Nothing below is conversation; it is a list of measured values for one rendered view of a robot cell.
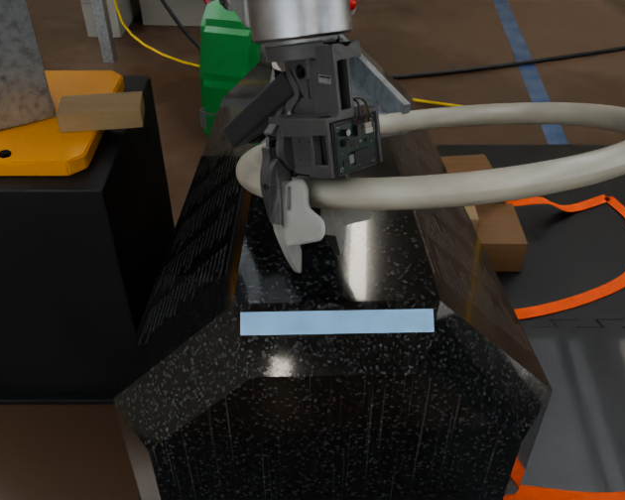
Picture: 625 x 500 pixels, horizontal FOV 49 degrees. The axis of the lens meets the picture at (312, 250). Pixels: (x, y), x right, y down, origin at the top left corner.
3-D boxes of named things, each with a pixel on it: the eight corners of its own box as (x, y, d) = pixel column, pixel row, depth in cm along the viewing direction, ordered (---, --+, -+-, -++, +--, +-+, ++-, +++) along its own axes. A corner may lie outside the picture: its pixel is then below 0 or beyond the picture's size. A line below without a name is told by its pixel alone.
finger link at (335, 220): (372, 261, 68) (349, 177, 64) (328, 253, 72) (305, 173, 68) (391, 245, 69) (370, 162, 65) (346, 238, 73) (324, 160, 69)
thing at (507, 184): (209, 161, 100) (206, 140, 99) (508, 111, 111) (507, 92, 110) (299, 249, 55) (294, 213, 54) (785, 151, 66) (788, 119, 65)
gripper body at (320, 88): (330, 187, 59) (314, 43, 56) (264, 181, 65) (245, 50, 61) (385, 168, 64) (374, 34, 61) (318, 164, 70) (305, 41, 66)
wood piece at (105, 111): (60, 133, 168) (55, 114, 165) (65, 113, 176) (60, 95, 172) (143, 127, 170) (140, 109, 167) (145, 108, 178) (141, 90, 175)
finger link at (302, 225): (312, 283, 62) (316, 181, 60) (268, 273, 66) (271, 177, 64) (335, 280, 64) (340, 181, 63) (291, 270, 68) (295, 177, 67)
